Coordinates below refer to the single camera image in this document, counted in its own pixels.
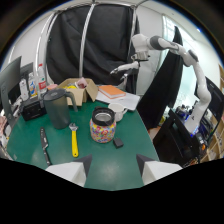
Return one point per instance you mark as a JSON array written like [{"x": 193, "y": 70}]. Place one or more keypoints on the grey plastic pitcher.
[{"x": 57, "y": 108}]

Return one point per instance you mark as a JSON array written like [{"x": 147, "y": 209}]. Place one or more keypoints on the open cardboard box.
[{"x": 77, "y": 90}]

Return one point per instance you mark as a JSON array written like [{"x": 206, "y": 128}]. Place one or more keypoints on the clear bottle red label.
[{"x": 41, "y": 81}]

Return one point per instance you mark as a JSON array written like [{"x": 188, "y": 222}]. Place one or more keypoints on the white paper sheets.
[{"x": 126, "y": 100}]

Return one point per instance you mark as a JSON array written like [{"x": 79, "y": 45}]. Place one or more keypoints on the black drape cloth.
[{"x": 163, "y": 83}]

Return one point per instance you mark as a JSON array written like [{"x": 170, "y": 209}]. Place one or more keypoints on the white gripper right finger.
[{"x": 156, "y": 170}]

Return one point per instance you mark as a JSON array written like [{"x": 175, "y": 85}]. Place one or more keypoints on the white ceramic mug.
[{"x": 116, "y": 110}]

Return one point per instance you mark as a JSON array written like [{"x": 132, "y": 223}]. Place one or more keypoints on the orange book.
[{"x": 111, "y": 91}]

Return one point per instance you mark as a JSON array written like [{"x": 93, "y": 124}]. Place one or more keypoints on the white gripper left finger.
[{"x": 71, "y": 171}]

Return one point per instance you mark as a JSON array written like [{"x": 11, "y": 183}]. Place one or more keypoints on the colourful candy jar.
[{"x": 102, "y": 127}]

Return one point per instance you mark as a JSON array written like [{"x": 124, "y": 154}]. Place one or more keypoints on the curved metal frame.
[{"x": 85, "y": 40}]

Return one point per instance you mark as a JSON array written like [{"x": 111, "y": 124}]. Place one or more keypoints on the bottle with orange label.
[{"x": 32, "y": 86}]

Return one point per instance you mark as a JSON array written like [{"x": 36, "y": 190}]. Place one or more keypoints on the black kitchen knife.
[{"x": 44, "y": 144}]

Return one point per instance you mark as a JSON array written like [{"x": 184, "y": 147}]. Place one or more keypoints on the small black box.
[{"x": 118, "y": 142}]

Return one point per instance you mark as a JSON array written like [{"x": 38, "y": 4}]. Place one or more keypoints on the black curtain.
[{"x": 100, "y": 40}]

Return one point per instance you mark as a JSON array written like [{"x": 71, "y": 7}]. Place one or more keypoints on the white bottle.
[{"x": 23, "y": 89}]

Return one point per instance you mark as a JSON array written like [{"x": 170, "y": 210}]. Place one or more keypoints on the black monitor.
[{"x": 9, "y": 83}]

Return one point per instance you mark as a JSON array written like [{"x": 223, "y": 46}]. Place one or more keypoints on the black device box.
[{"x": 32, "y": 109}]

